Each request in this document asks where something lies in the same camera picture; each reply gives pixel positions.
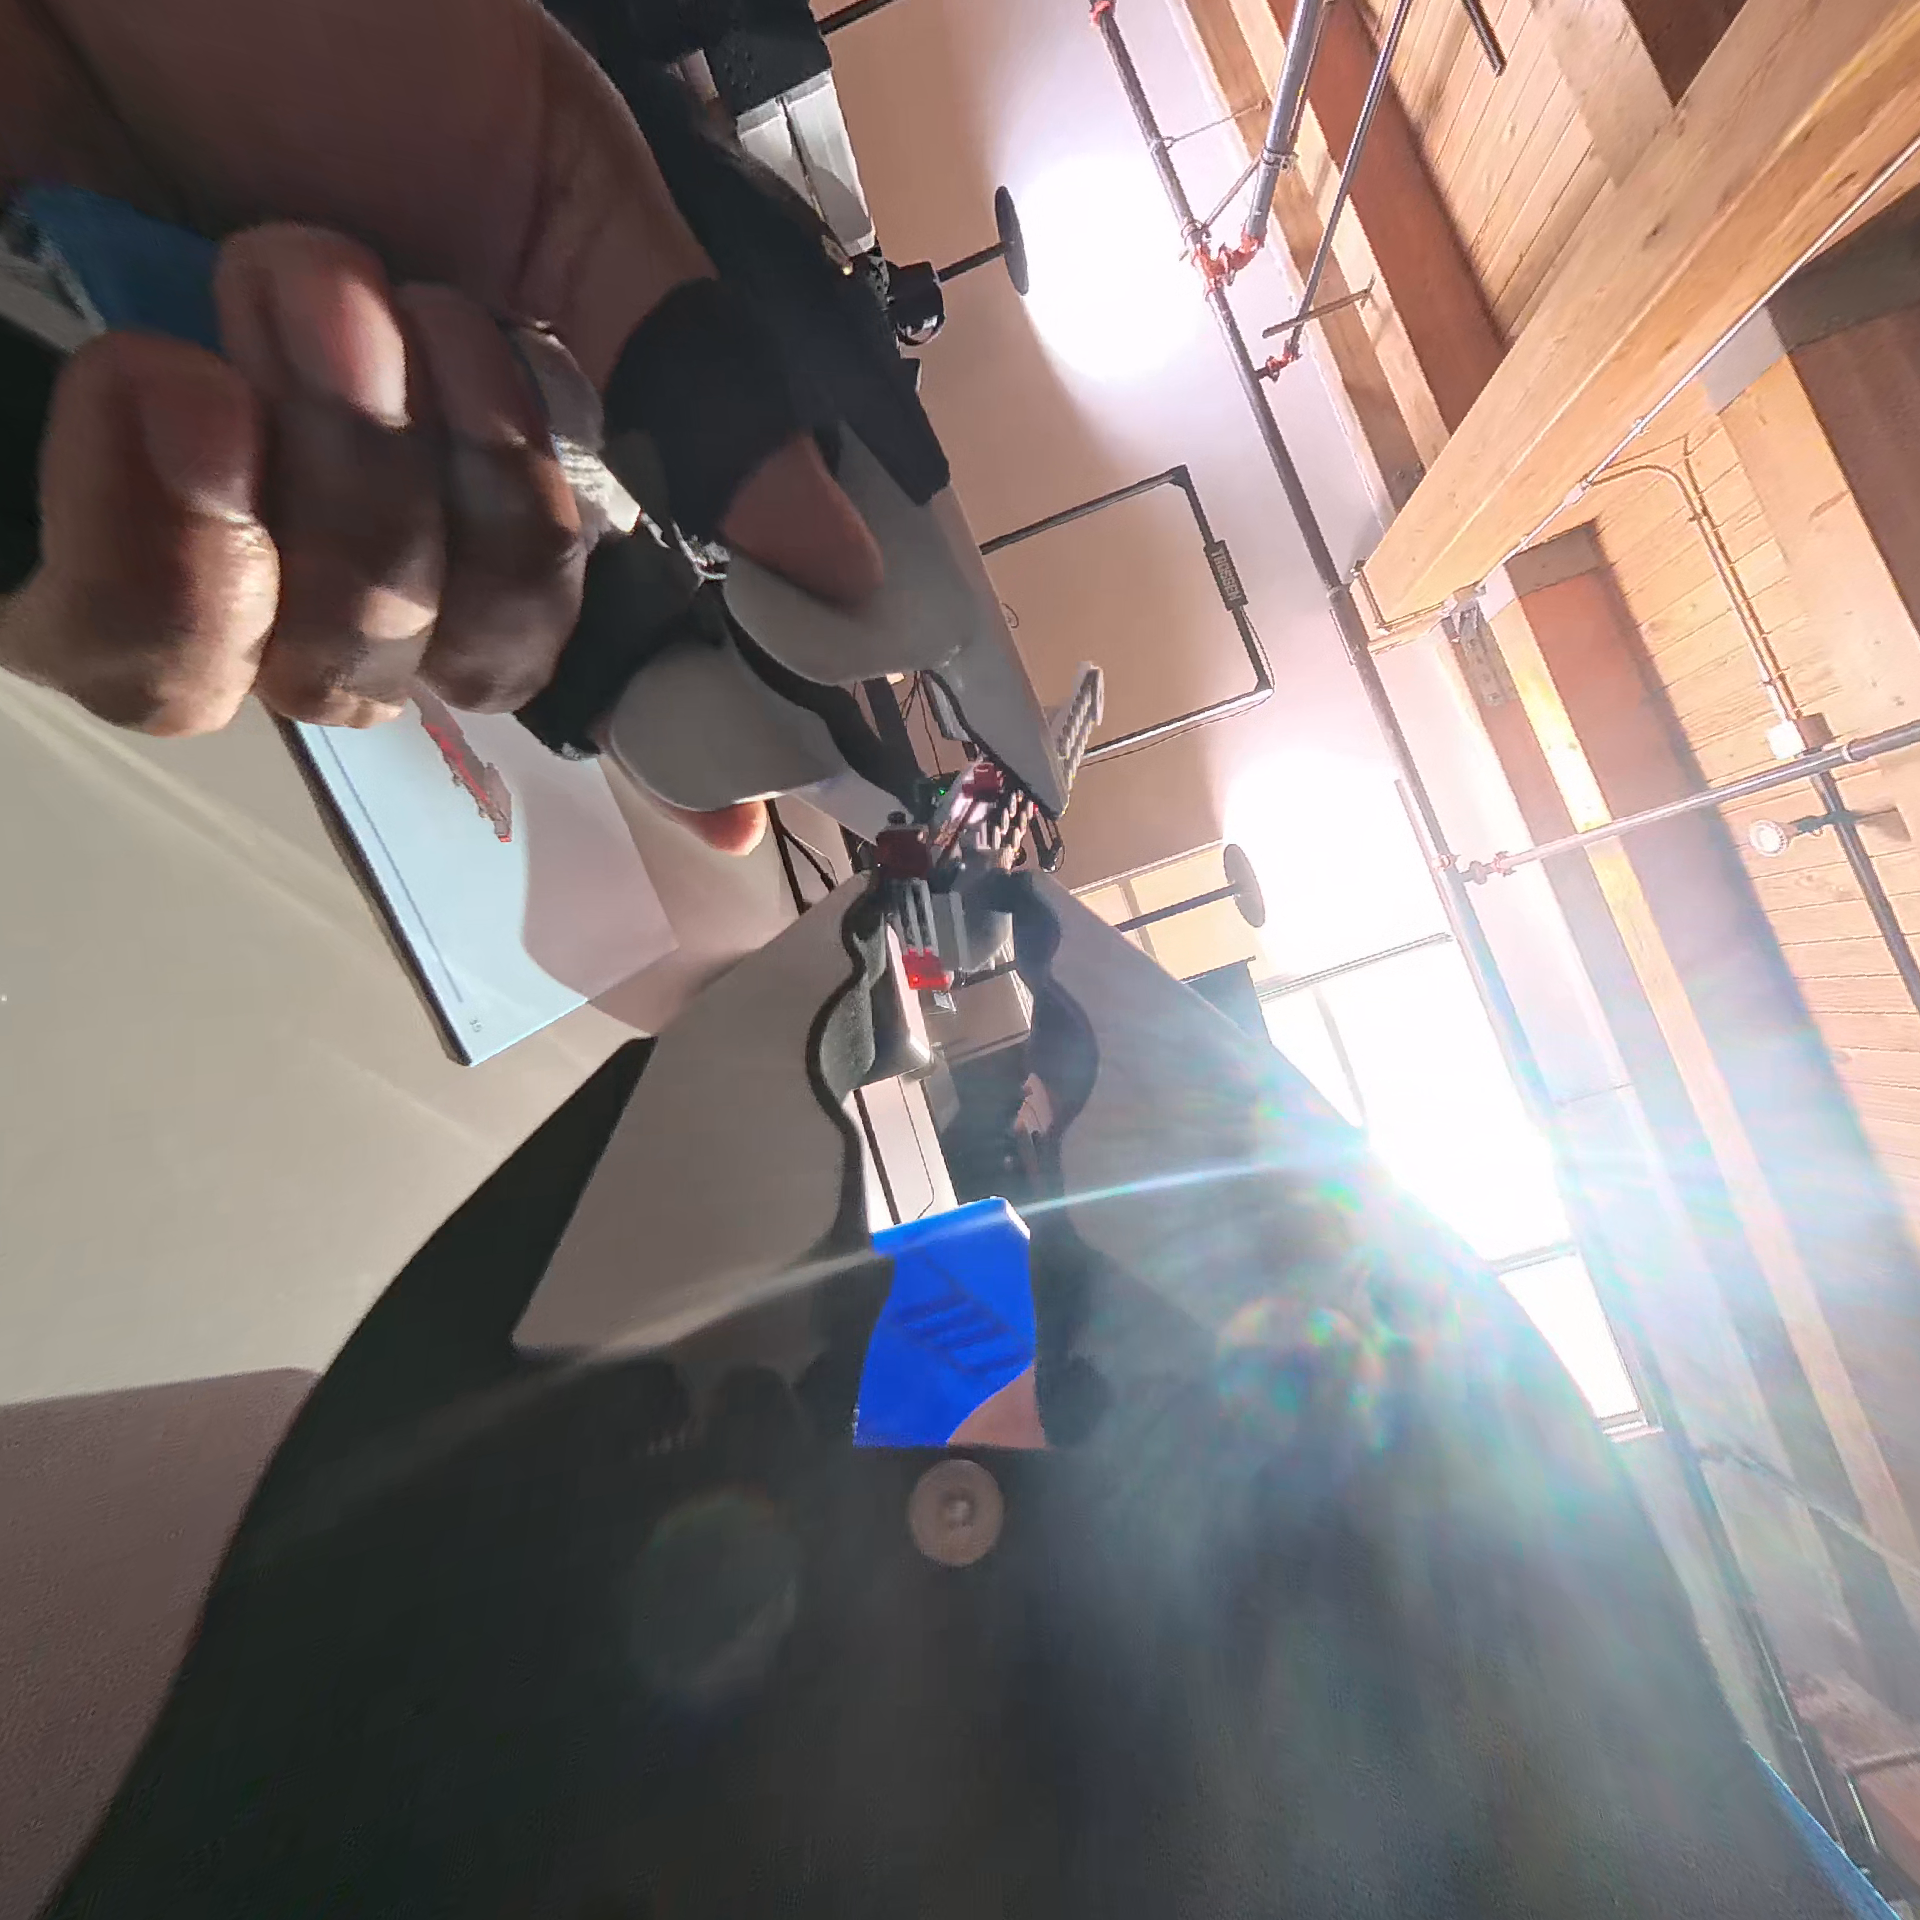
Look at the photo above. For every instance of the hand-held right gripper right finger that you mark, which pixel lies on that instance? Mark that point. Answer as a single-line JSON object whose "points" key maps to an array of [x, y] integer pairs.
{"points": [[1201, 1140]]}

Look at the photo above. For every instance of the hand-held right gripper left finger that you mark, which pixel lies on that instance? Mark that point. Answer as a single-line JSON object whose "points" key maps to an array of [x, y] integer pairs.
{"points": [[691, 1185]]}

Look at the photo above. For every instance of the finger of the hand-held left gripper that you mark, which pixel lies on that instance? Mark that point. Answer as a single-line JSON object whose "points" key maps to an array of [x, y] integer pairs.
{"points": [[960, 601]]}

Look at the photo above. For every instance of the long grey black brick assembly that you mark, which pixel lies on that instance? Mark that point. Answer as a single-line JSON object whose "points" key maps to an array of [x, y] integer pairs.
{"points": [[1073, 721]]}

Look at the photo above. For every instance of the small red brick assembly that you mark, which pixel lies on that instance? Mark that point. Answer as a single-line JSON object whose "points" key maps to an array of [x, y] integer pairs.
{"points": [[922, 938]]}

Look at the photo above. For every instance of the person's left hand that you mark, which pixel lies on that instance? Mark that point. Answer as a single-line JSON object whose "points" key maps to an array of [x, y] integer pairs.
{"points": [[374, 451]]}

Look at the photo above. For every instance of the bright window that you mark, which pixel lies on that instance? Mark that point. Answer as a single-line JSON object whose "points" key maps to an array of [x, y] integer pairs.
{"points": [[1440, 1140]]}

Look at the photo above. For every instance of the light blue instruction booklet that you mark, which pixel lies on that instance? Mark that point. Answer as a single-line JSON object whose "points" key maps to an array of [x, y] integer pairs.
{"points": [[495, 901]]}

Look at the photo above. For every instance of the blue plastic bin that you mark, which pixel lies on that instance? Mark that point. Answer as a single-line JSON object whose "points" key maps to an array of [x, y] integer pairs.
{"points": [[952, 1321]]}

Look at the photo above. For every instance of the sprinkler pipe with red fittings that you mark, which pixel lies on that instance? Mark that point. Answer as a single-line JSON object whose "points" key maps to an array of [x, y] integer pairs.
{"points": [[1274, 421]]}

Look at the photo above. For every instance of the silver ceiling pipe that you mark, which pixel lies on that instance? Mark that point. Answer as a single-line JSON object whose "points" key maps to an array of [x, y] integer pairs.
{"points": [[1290, 121]]}

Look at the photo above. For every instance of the ceiling spot bulb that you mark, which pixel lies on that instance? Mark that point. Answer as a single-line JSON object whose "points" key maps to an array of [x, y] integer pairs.
{"points": [[1770, 837]]}

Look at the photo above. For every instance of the black wall pipe frame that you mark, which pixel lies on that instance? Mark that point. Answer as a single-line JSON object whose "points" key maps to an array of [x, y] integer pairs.
{"points": [[1223, 570]]}

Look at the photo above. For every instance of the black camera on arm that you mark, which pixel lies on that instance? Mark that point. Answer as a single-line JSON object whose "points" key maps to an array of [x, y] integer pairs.
{"points": [[913, 301]]}

